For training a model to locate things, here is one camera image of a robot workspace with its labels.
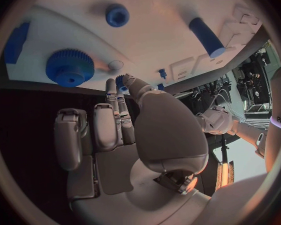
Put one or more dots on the glowing light bar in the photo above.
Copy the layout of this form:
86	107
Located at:
224	174

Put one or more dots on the blue plug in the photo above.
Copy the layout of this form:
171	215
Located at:
160	86

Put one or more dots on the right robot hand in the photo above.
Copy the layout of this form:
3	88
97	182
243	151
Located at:
168	131

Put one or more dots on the small blue gear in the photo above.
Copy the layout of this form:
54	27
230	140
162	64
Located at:
120	82

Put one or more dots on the white task board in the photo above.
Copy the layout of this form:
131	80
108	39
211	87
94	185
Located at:
152	31

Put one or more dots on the blue block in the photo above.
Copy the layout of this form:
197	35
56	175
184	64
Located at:
16	43

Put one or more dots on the black light stand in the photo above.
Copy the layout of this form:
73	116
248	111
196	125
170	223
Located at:
224	148

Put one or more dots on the blue peg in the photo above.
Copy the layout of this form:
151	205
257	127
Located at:
162	73

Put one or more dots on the blue long cylinder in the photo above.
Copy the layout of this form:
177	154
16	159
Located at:
207	37

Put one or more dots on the blue short cylinder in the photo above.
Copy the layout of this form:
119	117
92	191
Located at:
117	15

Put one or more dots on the large blue gear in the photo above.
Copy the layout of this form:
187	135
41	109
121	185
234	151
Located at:
69	67

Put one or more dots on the cluttered workshop desk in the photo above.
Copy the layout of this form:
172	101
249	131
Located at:
253	86

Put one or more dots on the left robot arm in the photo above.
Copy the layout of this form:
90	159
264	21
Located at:
244	129

